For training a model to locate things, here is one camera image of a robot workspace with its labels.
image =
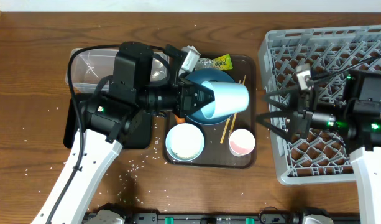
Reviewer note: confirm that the crumpled white tissue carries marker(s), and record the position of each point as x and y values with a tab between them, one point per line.
191	53

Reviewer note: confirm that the pink cup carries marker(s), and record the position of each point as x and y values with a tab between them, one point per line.
241	142

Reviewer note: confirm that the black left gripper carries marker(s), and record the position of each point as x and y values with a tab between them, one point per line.
184	101

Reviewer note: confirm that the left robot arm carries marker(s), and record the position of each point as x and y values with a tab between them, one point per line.
91	155

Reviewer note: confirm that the black plastic tray bin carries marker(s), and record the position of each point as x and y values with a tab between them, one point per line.
140	130

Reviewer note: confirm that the light blue rice bowl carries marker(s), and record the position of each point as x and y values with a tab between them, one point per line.
184	142

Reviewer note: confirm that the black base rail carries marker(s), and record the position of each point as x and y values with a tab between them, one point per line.
112	213

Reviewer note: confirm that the grey dishwasher rack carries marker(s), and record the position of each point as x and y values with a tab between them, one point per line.
319	158

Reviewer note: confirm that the brown serving tray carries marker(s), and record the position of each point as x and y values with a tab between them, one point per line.
215	154

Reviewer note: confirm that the yellow foil snack wrapper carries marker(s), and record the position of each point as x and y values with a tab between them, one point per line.
223	62

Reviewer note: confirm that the clear plastic bin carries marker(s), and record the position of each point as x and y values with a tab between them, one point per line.
90	66

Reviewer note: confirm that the orange carrot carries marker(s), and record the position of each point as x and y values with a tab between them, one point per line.
180	120

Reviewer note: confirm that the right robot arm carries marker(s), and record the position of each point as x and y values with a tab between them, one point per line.
358	123

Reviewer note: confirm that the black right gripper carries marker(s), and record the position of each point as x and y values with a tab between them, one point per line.
302	116

